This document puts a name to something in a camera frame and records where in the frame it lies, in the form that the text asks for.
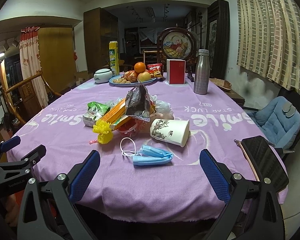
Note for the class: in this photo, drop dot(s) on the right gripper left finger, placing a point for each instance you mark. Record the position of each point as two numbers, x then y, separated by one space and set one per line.
48 208

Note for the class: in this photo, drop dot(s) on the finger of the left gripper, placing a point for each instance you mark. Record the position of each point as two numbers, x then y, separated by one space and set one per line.
9 144
35 155

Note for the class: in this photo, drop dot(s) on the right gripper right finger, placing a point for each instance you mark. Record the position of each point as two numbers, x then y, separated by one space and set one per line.
264 219

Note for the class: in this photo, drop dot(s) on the yellow foam fruit net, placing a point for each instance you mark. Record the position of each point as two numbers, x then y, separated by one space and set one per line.
103 131

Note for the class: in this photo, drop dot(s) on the orange medicine box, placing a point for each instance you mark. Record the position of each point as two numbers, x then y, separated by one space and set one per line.
116 117

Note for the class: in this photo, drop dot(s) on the clear bowl red scraps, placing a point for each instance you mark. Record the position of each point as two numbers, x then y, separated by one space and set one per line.
130 128

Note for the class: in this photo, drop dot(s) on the silver red snack wrapper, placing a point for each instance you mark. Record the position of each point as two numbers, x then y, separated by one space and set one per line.
137 103

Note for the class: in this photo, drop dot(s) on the clear plastic bag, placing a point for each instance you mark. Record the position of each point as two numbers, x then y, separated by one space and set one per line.
161 109

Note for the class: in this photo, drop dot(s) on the wooden armchair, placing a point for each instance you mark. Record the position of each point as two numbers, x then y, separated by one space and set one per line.
29 105

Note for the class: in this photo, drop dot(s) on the white small carton box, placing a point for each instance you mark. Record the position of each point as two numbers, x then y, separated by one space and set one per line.
88 121

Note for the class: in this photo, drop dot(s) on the green white snack bag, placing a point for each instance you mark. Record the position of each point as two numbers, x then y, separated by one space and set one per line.
96 110

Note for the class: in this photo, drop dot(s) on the red white door curtain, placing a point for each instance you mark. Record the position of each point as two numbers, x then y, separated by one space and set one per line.
30 62

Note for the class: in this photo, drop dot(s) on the blue face mask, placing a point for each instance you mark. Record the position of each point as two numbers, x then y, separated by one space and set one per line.
146 155

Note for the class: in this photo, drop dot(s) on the blue cushioned chair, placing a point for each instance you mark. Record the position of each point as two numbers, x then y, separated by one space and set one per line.
279 120

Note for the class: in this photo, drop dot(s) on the purple printed tablecloth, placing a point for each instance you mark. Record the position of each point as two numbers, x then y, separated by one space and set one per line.
151 174

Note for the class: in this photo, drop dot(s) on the white ceramic lidded jar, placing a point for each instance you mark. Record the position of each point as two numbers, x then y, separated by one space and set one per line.
103 75

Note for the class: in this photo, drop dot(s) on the white printed paper cup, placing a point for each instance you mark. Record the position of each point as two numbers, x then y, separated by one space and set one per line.
171 131

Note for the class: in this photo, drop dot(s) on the blue fruit plate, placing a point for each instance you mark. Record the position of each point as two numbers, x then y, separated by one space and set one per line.
117 81

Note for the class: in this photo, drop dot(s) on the pomegranate fruit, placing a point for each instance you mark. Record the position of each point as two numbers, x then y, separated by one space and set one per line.
131 76

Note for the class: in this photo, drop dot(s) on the yellow green tall can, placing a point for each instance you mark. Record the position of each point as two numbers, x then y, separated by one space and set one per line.
114 57

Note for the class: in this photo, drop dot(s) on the steel water bottle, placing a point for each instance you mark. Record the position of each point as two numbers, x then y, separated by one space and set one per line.
202 73

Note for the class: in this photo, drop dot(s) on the yellow red apple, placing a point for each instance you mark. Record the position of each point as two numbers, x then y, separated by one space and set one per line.
144 76

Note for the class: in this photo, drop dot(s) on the orange fruit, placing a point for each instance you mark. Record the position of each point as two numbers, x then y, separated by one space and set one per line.
139 67

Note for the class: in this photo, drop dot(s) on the dark wooden cabinet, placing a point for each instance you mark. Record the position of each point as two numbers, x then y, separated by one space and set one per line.
100 28

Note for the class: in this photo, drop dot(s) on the red snack packet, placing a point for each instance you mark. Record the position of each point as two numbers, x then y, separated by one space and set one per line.
155 70

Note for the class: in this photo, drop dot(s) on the red white tissue box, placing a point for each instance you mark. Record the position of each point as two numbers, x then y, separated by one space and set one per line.
176 71

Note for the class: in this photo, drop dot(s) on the beige checked curtain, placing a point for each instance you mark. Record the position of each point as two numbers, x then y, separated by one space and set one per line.
269 40

